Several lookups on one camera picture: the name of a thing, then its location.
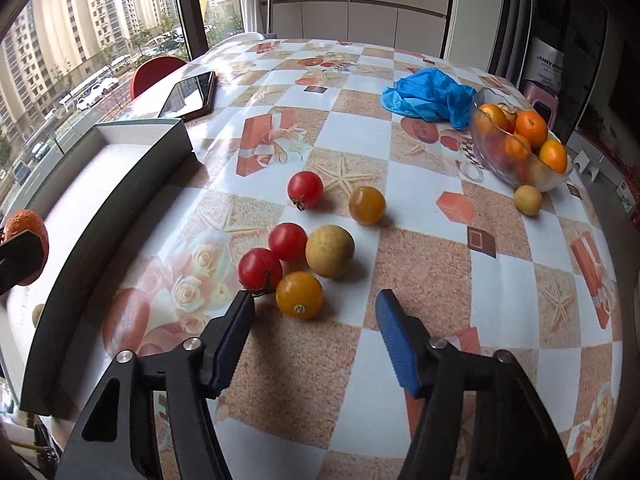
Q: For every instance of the orange in bowl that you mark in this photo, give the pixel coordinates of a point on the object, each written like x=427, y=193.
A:
x=531, y=125
x=553, y=154
x=488, y=116

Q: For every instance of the tan small longan fruit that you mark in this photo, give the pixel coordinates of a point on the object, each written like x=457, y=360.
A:
x=36, y=314
x=528, y=200

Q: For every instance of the red chair back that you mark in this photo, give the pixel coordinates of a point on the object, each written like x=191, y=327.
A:
x=153, y=71

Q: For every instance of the small white step stool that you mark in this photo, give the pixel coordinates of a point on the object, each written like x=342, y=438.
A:
x=584, y=164

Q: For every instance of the pink plastic stool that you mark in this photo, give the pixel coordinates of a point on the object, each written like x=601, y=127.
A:
x=543, y=100

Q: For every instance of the white carton box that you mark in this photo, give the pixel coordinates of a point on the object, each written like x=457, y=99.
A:
x=546, y=64

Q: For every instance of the red cherry tomato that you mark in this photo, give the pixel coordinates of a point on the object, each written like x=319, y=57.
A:
x=288, y=241
x=260, y=271
x=305, y=190

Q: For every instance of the black smartphone red case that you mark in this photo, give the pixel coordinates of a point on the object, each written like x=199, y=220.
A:
x=191, y=98

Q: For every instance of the crumpled blue glove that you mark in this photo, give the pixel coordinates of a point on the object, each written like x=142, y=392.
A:
x=430, y=95

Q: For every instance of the large orange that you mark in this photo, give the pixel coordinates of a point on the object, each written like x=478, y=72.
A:
x=27, y=220

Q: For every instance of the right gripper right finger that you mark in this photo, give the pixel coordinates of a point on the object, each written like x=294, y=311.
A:
x=406, y=341

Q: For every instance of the patterned plastic tablecloth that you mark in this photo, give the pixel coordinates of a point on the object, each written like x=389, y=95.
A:
x=319, y=399

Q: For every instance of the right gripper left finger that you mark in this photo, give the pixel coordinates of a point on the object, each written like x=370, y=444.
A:
x=224, y=339

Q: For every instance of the shallow grey white box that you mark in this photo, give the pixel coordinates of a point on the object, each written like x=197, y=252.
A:
x=88, y=195

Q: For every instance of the tan round longan fruit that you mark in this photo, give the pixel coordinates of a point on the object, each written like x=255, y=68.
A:
x=329, y=251

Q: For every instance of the yellow cherry tomato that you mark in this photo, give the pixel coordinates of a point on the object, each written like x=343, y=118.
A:
x=367, y=205
x=299, y=295

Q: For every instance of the glass fruit bowl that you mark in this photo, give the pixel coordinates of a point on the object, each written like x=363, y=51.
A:
x=507, y=154

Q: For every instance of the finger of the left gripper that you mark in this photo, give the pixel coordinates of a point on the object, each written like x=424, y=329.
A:
x=21, y=256

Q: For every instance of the white sideboard cabinet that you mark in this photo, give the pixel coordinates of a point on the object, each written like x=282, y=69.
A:
x=411, y=25

